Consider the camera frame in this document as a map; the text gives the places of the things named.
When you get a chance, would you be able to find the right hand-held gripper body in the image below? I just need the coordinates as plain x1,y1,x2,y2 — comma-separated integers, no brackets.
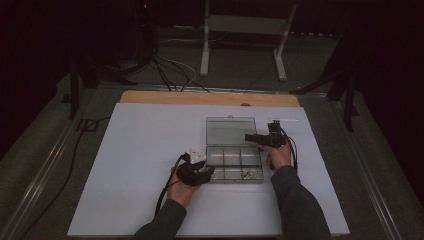
258,117,300,149

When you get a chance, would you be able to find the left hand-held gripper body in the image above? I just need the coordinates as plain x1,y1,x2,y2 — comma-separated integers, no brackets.
175,148,208,187

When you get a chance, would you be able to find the clear plastic compartment box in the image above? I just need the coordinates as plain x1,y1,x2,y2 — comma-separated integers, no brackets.
204,115,265,185

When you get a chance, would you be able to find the person's right hand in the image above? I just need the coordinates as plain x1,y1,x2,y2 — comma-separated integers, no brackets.
259,141,294,171

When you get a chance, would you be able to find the person's left hand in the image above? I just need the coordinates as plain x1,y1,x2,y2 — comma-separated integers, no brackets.
166,166,201,208

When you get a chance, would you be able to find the white table cover sheet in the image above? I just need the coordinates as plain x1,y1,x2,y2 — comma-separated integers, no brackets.
67,102,350,238

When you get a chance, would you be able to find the black floor stand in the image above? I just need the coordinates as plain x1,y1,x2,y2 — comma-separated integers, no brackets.
68,56,138,120
289,69,359,133

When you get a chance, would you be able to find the black red right gripper cable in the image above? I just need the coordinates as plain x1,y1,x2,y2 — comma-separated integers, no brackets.
279,128,299,174

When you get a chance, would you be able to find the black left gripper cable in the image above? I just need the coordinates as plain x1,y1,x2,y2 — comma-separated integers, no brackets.
154,153,188,216

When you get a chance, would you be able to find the white floor cable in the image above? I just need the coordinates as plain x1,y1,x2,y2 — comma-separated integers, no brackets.
156,53,198,92

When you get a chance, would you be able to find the black floor cable bundle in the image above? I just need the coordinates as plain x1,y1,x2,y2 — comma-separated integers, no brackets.
151,49,211,94

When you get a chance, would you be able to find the metal floor rail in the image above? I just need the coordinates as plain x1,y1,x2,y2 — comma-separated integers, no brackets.
333,99,404,240
0,116,88,240

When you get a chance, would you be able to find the grey metal stand frame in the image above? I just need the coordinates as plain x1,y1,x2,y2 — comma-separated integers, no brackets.
199,0,298,82

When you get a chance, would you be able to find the long black floor cable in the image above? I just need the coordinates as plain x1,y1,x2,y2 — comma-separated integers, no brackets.
19,115,112,240

